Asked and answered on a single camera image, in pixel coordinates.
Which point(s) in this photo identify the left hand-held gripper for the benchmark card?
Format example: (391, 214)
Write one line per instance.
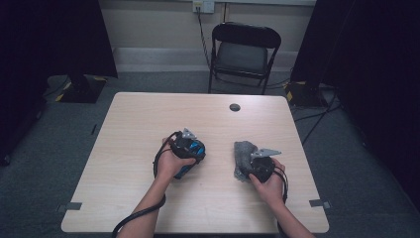
(186, 148)

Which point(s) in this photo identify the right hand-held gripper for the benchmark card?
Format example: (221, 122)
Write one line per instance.
(262, 168)

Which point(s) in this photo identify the blue and black toy car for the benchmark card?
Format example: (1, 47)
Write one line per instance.
(198, 148)

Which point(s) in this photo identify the grey cloth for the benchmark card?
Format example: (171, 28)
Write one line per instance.
(242, 155)

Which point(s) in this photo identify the person's left hand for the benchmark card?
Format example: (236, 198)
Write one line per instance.
(170, 165)

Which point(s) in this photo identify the person's right hand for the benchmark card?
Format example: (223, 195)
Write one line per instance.
(272, 190)

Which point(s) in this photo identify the grey tape strip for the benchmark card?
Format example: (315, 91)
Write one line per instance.
(69, 207)
(319, 203)

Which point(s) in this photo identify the black stand base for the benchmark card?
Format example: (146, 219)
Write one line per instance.
(82, 91)
(305, 95)

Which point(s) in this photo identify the small black floor object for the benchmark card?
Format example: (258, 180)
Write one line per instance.
(94, 129)

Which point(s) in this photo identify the black folding chair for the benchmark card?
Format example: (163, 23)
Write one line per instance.
(242, 58)

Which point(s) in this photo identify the dark curtain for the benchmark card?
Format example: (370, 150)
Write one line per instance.
(373, 66)
(49, 49)

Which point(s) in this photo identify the white wall socket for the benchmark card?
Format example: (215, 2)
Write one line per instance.
(203, 6)

